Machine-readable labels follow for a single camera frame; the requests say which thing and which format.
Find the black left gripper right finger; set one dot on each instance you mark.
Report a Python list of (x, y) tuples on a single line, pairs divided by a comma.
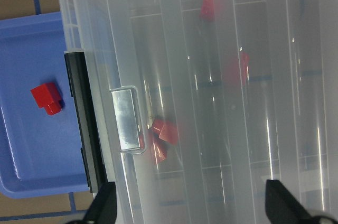
[(282, 207)]

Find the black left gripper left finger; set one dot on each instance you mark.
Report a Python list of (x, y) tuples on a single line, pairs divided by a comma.
[(104, 206)]

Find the red block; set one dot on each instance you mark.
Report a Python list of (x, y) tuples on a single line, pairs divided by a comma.
[(48, 97), (236, 70), (155, 145), (165, 130), (207, 10)]

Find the clear plastic box lid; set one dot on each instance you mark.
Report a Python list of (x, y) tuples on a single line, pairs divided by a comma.
[(149, 59)]

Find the blue plastic tray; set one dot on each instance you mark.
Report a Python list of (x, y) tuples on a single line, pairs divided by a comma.
[(40, 153)]

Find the black box latch handle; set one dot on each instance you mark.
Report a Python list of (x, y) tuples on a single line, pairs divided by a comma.
[(81, 93)]

